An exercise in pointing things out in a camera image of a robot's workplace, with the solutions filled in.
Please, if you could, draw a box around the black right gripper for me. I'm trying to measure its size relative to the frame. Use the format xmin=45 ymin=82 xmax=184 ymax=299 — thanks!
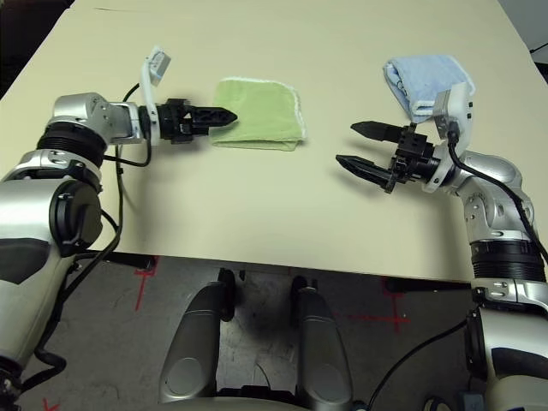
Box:
xmin=335 ymin=121 xmax=442 ymax=196

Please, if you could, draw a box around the folded light blue towel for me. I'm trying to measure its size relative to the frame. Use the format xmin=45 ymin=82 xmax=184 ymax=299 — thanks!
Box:
xmin=382 ymin=54 xmax=477 ymax=125

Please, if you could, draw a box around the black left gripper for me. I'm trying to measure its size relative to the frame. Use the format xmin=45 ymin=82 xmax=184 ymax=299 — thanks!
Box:
xmin=156 ymin=98 xmax=240 ymax=146

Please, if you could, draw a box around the silver robot right leg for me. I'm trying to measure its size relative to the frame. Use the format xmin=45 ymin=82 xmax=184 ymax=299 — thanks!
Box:
xmin=290 ymin=276 xmax=354 ymax=411

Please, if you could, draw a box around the beige robot torso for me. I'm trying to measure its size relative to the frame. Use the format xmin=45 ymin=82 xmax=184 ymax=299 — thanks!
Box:
xmin=162 ymin=384 xmax=318 ymax=411

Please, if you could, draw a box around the black foam floor mat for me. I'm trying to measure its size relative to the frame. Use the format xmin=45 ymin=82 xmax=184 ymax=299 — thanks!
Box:
xmin=0 ymin=0 xmax=78 ymax=98

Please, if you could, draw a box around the silver robot left leg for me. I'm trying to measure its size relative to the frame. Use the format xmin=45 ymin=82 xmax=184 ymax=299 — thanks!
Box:
xmin=158 ymin=269 xmax=236 ymax=406

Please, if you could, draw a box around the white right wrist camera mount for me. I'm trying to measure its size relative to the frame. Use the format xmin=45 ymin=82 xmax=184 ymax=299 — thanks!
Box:
xmin=421 ymin=83 xmax=474 ymax=193

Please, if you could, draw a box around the green towel with white hem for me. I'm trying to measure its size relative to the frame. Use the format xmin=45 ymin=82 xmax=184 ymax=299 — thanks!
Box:
xmin=210 ymin=76 xmax=308 ymax=152

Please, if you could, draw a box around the silver robot leg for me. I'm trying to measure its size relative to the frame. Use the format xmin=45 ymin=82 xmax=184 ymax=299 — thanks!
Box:
xmin=290 ymin=276 xmax=354 ymax=411
xmin=158 ymin=269 xmax=236 ymax=406

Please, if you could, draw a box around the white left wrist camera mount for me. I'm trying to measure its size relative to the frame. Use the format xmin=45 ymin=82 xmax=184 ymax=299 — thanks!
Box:
xmin=140 ymin=45 xmax=172 ymax=145

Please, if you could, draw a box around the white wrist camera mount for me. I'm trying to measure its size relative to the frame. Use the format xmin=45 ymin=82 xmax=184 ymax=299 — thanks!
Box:
xmin=421 ymin=83 xmax=474 ymax=193
xmin=140 ymin=45 xmax=172 ymax=145

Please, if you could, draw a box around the blue grey floor box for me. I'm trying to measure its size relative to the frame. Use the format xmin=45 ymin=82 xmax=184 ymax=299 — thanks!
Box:
xmin=457 ymin=389 xmax=485 ymax=411

